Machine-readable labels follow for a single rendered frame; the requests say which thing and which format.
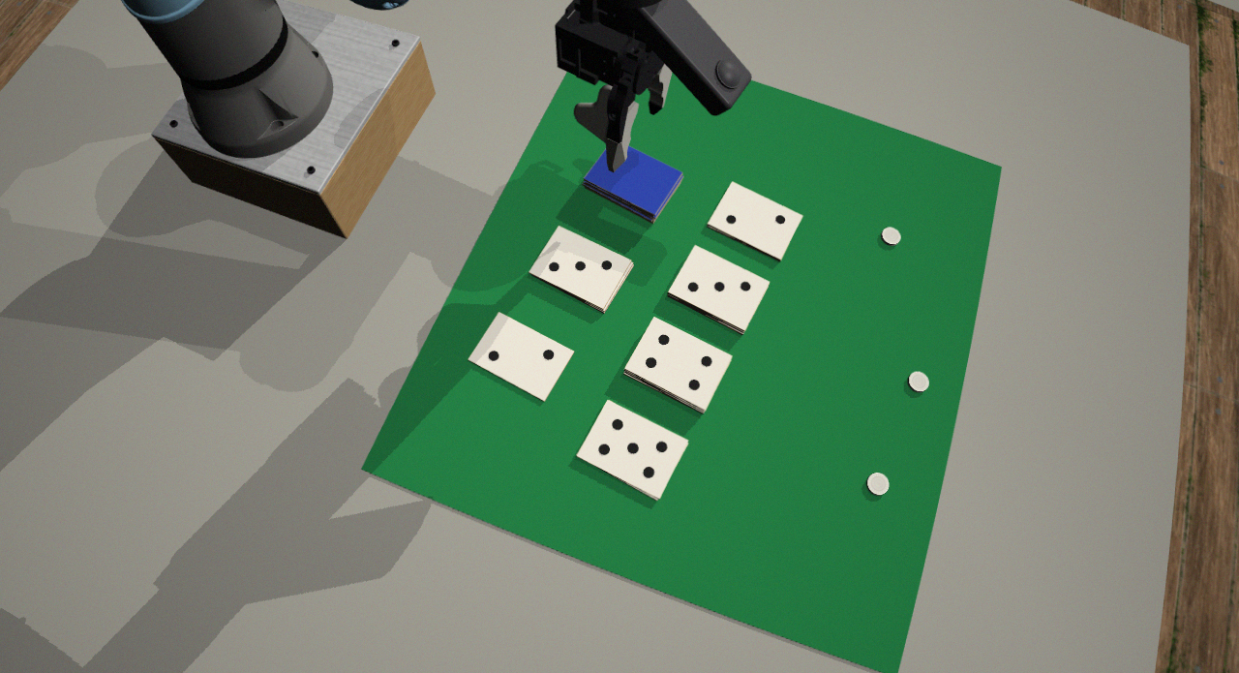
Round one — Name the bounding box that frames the green felt mat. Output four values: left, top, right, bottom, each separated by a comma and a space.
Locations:
361, 72, 1002, 673

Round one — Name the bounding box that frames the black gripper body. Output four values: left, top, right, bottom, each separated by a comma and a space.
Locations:
555, 0, 664, 95

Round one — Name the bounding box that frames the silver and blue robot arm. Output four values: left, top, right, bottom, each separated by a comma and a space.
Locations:
121, 0, 752, 157

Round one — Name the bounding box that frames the white tile with four black dots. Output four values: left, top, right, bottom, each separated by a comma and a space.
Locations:
624, 317, 732, 411

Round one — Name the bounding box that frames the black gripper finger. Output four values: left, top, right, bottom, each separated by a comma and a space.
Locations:
574, 74, 639, 172
648, 64, 672, 115

